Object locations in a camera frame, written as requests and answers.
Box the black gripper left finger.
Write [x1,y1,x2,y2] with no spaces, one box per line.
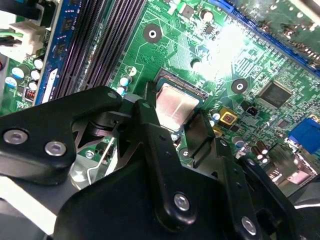
[0,82,198,226]

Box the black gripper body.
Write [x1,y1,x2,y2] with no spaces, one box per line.
[49,162,238,240]

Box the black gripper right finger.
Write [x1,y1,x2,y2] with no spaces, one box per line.
[183,111,311,240]

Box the silver CPU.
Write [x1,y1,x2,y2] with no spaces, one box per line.
[154,79,205,135]

